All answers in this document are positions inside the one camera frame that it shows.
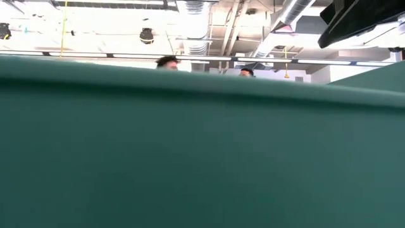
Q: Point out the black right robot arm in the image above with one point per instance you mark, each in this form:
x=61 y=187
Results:
x=364 y=19

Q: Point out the green table mat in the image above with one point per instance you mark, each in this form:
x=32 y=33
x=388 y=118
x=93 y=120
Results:
x=202 y=152

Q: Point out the person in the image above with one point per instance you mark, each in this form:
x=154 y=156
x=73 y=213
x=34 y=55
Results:
x=167 y=61
x=246 y=72

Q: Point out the black hanging ceiling fixture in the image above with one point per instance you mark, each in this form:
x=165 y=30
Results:
x=4 y=31
x=147 y=35

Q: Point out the grey ventilation unit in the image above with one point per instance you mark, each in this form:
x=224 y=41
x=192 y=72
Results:
x=308 y=25

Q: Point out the silver corrugated air duct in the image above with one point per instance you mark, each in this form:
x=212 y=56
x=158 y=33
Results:
x=197 y=47

